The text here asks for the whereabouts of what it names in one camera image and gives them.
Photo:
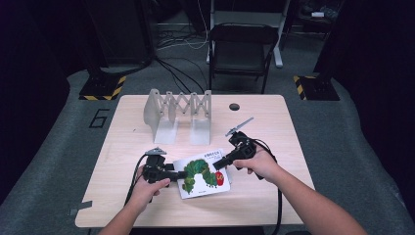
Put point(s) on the person's right hand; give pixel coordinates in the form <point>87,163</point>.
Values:
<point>262,164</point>

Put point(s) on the black round table grommet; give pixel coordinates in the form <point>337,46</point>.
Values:
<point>234,106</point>

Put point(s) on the grey tape strip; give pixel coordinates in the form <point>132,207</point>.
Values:
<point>80,207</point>

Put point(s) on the striped-edge black stand base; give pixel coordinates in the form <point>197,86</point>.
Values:
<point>101,88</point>
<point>318,88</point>

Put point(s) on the black folding chair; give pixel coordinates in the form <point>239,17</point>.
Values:
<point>241,49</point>

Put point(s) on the dark cabinet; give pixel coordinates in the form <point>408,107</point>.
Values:
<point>117,32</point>

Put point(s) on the white expandable book rack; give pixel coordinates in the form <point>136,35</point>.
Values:
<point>182,114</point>

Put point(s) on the person's left hand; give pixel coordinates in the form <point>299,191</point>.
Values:
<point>147,194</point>

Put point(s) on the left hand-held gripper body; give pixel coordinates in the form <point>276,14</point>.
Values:
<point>155,168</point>

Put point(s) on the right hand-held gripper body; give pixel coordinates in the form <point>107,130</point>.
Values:
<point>244,147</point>

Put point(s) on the white caterpillar picture book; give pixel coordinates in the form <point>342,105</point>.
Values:
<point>202,186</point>

